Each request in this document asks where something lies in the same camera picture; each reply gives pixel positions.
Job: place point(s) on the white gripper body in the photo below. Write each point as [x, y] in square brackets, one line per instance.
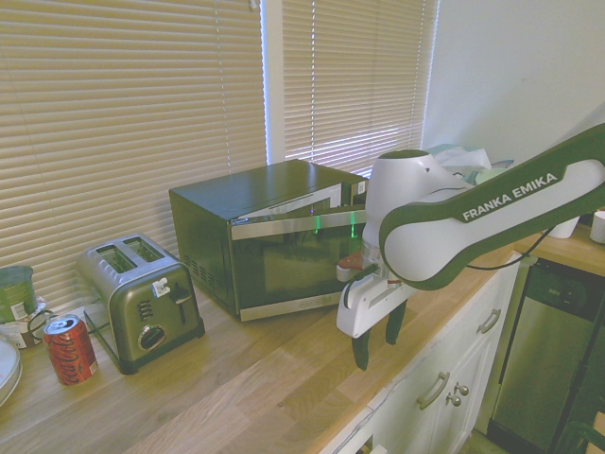
[364, 307]

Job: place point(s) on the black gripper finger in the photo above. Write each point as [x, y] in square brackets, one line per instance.
[361, 352]
[396, 326]

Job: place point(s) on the glass microwave door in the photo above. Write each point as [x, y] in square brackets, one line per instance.
[283, 269]

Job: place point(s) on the white Franka Emika robot arm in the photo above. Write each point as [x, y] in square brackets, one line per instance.
[425, 246]

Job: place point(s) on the black steel microwave body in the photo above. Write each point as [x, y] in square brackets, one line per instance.
[203, 222]

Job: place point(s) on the white kitchen cabinet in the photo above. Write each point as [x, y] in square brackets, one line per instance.
[472, 350]

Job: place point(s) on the silver round cabinet knob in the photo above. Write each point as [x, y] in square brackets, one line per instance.
[463, 389]
[454, 400]

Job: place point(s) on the stainless steel dishwasher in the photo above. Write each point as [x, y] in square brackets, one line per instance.
[543, 345]

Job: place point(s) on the mint green bowl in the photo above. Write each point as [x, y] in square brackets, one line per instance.
[487, 176]

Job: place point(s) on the white plastic shopping bag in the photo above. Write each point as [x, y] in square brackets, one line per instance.
[465, 158]

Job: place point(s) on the white mug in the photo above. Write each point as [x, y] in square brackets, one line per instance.
[598, 228]
[565, 229]

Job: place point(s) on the silver two-slot toaster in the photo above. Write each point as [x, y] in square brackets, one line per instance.
[142, 302]

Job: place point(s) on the narrow beige window blind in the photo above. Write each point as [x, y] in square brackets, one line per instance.
[354, 80]

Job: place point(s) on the red Coca-Cola can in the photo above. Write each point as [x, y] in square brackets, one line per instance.
[71, 352]

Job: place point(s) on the wide beige window blind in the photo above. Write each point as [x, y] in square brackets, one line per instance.
[118, 118]

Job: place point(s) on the green cylindrical container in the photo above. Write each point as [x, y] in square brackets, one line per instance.
[16, 293]

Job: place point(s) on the white plate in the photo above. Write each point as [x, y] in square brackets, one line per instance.
[8, 373]

